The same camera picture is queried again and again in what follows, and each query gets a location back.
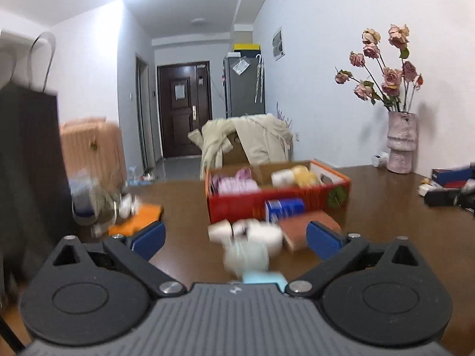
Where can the white round container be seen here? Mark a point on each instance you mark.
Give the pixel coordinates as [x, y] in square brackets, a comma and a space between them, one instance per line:
[267, 239]

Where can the red cardboard box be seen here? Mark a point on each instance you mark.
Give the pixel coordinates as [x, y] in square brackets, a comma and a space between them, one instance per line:
[237, 206]

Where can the white folded umbrella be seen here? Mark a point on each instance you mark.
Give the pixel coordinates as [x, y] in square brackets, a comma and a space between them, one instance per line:
[259, 78]

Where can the beige coat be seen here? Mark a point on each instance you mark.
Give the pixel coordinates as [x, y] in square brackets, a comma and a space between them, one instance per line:
[259, 137]

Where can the clear plastic pouch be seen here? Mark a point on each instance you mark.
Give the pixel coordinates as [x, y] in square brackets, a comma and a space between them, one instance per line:
[240, 66]

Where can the yellow box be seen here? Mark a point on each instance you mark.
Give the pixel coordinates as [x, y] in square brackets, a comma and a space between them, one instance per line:
[246, 47]

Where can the dark brown entrance door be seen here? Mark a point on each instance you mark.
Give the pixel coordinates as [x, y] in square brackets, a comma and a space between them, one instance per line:
[183, 126]

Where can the blue tissue pack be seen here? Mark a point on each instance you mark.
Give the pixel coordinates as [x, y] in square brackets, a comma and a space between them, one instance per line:
[284, 209]

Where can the small ceiling lamp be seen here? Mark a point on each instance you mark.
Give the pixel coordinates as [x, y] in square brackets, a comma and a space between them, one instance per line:
[198, 21]

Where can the white wall panel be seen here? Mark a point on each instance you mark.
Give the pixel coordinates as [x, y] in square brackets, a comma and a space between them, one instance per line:
[278, 43]

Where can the white paper notice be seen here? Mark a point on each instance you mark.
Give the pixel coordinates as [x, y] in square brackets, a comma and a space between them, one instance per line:
[180, 92]

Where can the pink suitcase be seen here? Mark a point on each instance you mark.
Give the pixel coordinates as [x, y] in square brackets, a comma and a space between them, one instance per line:
[92, 148]

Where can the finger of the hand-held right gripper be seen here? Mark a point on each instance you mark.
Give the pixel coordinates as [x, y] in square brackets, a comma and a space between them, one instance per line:
[441, 197]
[452, 174]

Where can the grey side door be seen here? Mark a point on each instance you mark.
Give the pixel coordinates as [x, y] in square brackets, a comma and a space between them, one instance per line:
[144, 118]

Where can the grey refrigerator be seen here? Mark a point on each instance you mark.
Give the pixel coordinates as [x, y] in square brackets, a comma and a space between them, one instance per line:
[243, 92]

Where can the clear plastic bag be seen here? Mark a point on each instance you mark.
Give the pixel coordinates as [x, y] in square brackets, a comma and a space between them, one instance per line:
[246, 257]

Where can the white charger adapter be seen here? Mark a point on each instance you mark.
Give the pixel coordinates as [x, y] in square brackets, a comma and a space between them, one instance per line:
[423, 190]

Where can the brown case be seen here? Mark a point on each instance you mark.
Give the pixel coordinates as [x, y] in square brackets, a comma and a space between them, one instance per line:
[297, 230]

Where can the yellow fuzzy sock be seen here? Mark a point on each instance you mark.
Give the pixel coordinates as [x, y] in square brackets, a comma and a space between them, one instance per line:
[306, 176]

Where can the blue and white package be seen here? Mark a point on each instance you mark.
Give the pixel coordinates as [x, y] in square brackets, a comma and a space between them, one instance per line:
[83, 200]

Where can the pink textured vase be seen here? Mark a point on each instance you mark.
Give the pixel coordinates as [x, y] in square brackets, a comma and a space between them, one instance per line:
[401, 141]

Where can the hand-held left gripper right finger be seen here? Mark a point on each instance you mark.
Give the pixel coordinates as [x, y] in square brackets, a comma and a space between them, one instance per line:
[323, 241]

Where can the light blue plush toy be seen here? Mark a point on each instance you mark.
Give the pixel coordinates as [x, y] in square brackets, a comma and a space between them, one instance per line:
[263, 280]

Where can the white sock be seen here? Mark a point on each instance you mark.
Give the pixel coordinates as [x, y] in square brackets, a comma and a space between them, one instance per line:
[243, 227]
[219, 231]

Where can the brown cardboard box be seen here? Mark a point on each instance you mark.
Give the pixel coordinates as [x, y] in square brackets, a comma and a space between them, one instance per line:
[235, 152]

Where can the dried pink roses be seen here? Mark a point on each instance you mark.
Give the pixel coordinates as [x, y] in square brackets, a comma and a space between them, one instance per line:
[391, 78]

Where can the small white bottle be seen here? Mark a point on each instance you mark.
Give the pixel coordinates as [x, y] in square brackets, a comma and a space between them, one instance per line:
[128, 206]

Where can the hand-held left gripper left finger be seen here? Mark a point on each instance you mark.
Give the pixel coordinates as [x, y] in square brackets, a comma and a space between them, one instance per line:
[150, 238]

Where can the clear glass jar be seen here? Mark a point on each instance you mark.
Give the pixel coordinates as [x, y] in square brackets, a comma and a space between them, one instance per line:
[109, 202]

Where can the black paper bag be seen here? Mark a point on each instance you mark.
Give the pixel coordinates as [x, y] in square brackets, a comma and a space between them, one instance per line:
[29, 174]

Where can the pink fuzzy sock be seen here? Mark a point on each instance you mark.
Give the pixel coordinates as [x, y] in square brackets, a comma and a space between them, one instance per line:
[237, 183]

